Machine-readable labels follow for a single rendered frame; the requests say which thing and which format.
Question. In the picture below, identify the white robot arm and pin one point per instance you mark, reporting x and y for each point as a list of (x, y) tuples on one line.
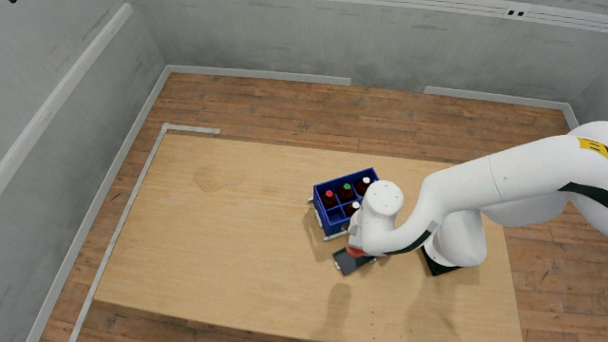
[(521, 186)]

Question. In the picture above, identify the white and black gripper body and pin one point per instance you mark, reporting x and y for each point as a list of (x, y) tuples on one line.
[(353, 226)]

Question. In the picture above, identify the dark brown bottle with white cap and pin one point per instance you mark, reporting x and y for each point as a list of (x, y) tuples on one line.
[(351, 208), (361, 187)]

